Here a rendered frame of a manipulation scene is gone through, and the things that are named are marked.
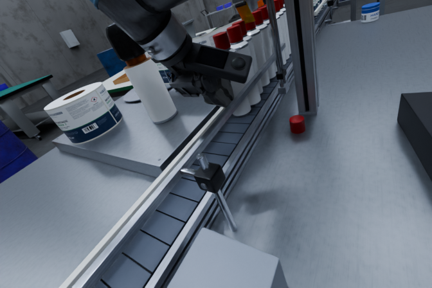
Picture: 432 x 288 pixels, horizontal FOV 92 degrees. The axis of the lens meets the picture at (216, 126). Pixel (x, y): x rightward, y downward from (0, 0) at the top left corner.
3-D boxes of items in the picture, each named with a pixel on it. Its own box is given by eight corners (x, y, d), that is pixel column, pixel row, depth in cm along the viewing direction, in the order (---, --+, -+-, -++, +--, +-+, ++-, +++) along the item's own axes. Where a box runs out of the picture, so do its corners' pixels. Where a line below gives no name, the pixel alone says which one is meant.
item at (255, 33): (257, 81, 70) (242, 16, 59) (272, 80, 67) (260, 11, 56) (251, 89, 66) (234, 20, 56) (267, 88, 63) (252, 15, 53)
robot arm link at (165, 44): (177, 1, 32) (159, 43, 30) (195, 24, 36) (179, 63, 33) (147, 14, 36) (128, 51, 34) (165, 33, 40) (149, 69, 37)
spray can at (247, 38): (245, 92, 65) (227, 24, 55) (261, 88, 64) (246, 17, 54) (247, 99, 61) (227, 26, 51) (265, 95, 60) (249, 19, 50)
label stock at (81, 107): (119, 128, 74) (95, 92, 66) (63, 152, 72) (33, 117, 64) (125, 108, 91) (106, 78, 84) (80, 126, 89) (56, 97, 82)
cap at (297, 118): (301, 123, 52) (299, 112, 50) (308, 130, 49) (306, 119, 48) (288, 128, 52) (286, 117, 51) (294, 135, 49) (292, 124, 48)
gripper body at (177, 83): (195, 72, 50) (159, 34, 40) (226, 67, 45) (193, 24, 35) (186, 99, 47) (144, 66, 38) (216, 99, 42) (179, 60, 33)
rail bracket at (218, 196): (210, 211, 39) (175, 143, 31) (245, 223, 35) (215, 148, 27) (201, 226, 37) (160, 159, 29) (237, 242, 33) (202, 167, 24)
